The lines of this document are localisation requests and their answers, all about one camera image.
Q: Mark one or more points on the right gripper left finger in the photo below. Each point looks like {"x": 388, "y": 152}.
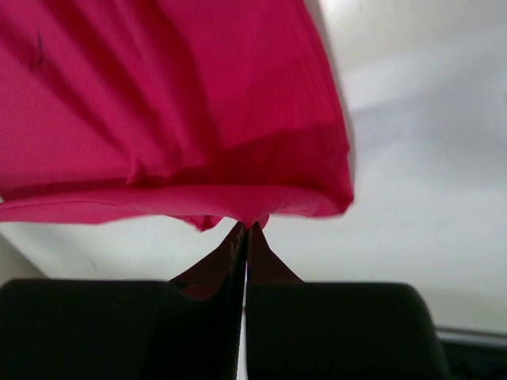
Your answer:
{"x": 185, "y": 328}

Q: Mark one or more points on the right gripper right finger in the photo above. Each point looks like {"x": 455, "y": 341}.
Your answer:
{"x": 343, "y": 330}

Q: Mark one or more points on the pink t-shirt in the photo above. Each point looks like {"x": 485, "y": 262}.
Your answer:
{"x": 197, "y": 110}

